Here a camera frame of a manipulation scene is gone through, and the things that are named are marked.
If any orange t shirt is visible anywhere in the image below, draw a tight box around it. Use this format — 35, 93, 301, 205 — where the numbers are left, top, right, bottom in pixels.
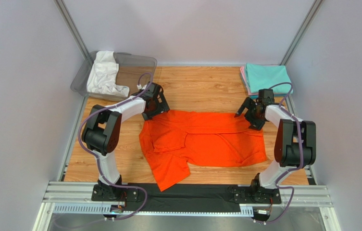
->
139, 110, 267, 192

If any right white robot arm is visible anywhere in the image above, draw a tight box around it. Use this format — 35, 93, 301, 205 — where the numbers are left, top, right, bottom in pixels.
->
235, 89, 317, 189

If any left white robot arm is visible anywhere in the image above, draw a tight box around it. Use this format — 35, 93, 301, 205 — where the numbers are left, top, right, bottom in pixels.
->
79, 82, 170, 189

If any pink folded t shirt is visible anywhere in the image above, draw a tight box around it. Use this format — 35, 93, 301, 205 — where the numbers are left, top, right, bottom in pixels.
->
240, 66, 255, 96

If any clear plastic bin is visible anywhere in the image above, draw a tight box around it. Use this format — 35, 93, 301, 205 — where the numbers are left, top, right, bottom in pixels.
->
70, 51, 157, 101

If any white t shirt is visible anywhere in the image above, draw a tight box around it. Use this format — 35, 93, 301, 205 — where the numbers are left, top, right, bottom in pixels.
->
87, 51, 130, 98

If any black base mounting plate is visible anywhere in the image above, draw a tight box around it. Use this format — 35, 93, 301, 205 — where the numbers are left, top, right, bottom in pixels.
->
91, 182, 282, 212

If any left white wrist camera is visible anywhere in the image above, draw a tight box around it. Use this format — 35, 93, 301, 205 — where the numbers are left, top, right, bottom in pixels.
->
137, 84, 147, 90

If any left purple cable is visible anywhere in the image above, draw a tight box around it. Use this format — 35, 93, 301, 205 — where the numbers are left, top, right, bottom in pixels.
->
77, 72, 154, 222

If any right corner aluminium post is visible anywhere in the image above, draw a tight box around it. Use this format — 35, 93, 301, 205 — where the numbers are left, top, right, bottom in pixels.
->
280, 0, 324, 65

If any corner aluminium post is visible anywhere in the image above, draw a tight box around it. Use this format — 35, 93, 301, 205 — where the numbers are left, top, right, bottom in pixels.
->
280, 0, 324, 65
54, 0, 93, 60

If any aluminium frame rail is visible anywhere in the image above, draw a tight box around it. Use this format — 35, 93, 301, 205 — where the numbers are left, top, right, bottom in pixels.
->
33, 181, 341, 231

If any left corner aluminium post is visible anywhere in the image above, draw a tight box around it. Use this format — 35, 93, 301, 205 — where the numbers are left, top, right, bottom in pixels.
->
54, 0, 93, 60

